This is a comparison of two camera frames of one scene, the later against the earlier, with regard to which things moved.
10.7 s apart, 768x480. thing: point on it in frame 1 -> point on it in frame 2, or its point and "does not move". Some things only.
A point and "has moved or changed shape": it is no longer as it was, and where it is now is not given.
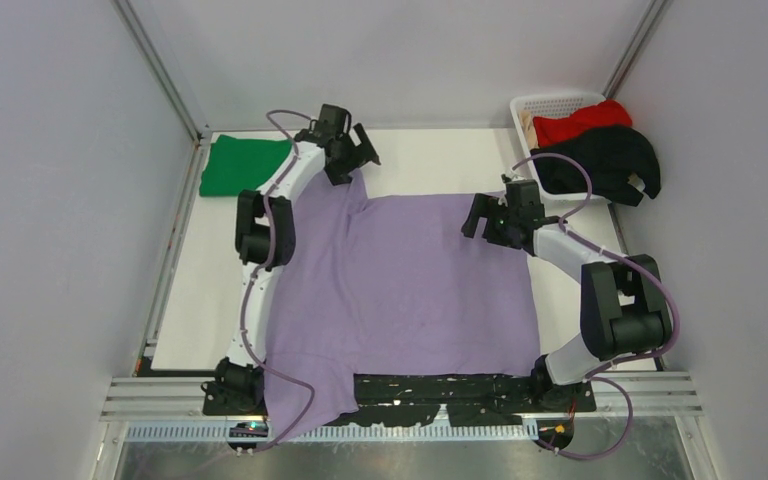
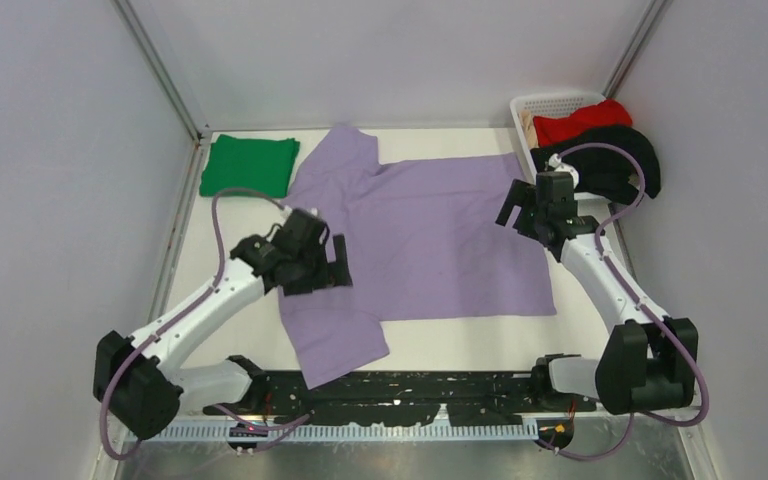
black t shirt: x=614 y=156 does not move
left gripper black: x=340 y=174 -> x=331 y=274
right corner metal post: x=641 y=39 does not move
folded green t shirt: x=232 y=165 does not move
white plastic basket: x=550 y=105 does not move
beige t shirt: x=527 y=123 does not move
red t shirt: x=608 y=113 does not move
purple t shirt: x=389 y=285 has moved or changed shape
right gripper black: x=489 y=207 -> x=524 y=195
